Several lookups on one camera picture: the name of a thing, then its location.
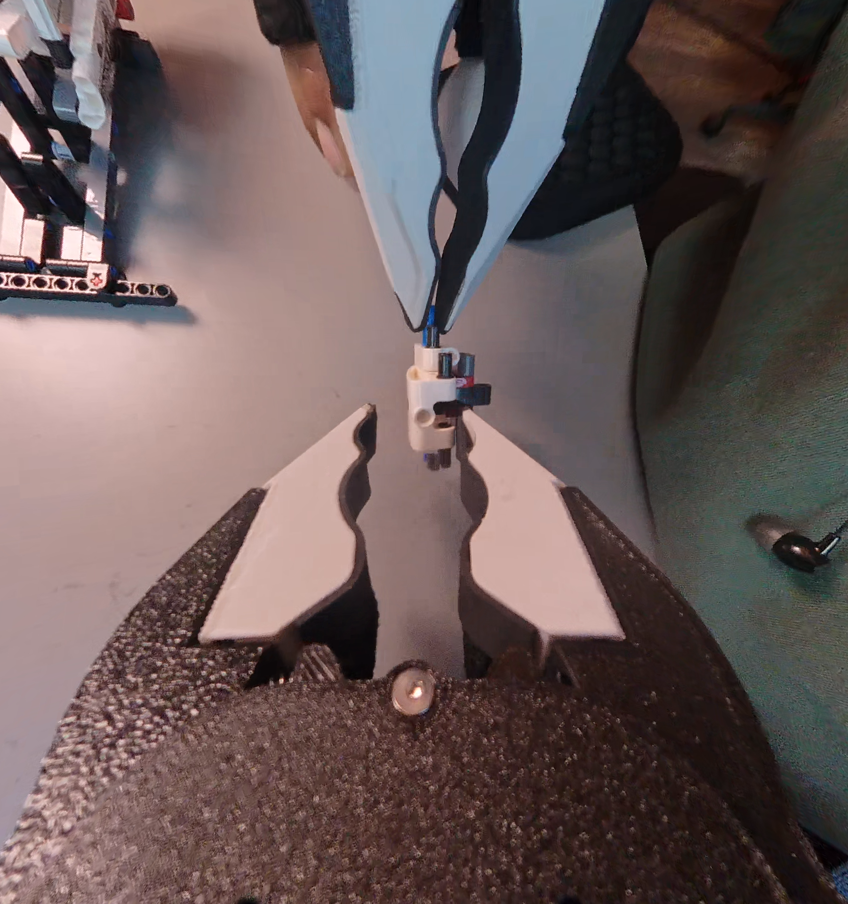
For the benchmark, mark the grey desk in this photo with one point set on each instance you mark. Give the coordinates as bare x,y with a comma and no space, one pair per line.
184,382

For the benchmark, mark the black wrist rest pad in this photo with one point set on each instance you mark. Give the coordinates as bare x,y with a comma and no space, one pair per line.
615,170

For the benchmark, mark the black toy vehicle chassis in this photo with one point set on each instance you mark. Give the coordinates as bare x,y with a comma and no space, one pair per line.
57,141

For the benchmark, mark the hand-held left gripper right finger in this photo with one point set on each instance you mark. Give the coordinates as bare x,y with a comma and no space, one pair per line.
537,558

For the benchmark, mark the person's green sweater torso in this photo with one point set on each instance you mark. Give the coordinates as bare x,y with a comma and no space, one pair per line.
777,353

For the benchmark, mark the person's right hand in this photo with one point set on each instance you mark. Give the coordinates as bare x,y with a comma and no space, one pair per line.
323,120

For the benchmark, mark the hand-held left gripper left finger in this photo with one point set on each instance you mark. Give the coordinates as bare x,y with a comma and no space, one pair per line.
290,558

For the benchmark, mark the small white toy brick assembly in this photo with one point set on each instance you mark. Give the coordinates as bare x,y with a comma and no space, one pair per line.
431,403

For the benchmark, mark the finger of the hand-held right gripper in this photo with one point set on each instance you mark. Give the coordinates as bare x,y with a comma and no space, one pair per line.
396,127
537,99

